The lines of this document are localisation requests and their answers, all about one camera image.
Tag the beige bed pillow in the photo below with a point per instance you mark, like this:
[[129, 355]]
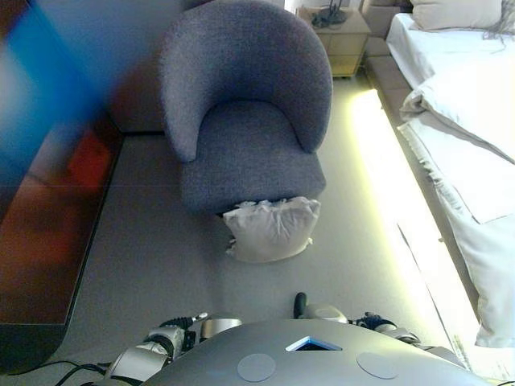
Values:
[[454, 14]]

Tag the white fringed bedspread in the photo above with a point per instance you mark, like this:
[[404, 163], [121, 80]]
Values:
[[483, 193]]

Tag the grey tasselled throw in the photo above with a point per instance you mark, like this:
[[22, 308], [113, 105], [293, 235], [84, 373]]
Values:
[[501, 30]]

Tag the white bed mattress sheet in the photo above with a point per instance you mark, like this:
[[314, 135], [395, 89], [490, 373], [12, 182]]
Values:
[[442, 52]]

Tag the grey robot torso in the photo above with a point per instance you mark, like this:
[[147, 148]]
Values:
[[306, 370]]

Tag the right silver robot leg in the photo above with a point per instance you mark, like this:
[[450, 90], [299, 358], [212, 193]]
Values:
[[326, 311]]

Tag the white folded duvet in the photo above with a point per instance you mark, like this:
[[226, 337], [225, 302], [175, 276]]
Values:
[[475, 104]]

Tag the black lamp base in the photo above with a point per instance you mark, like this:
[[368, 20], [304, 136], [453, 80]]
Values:
[[328, 18]]

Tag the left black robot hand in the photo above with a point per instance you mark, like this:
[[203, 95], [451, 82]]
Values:
[[177, 321]]

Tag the silver robot leg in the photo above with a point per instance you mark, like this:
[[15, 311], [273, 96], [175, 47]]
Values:
[[221, 327], [326, 311]]

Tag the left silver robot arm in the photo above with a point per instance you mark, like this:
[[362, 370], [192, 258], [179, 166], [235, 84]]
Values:
[[137, 356]]

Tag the light wooden nightstand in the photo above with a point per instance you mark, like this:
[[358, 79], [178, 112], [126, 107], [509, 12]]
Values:
[[346, 44]]

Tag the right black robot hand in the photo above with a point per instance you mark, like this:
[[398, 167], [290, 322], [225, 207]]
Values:
[[372, 319]]

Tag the beige upholstered bed frame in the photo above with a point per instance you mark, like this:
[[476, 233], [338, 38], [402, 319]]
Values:
[[386, 80]]

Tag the grey fabric tub armchair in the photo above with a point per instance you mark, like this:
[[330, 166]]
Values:
[[241, 60]]

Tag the left silver robot leg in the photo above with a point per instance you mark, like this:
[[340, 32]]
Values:
[[221, 327]]

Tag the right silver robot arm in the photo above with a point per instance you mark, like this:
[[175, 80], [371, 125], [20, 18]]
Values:
[[426, 347]]

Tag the white fringed cushion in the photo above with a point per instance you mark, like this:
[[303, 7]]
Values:
[[269, 237]]

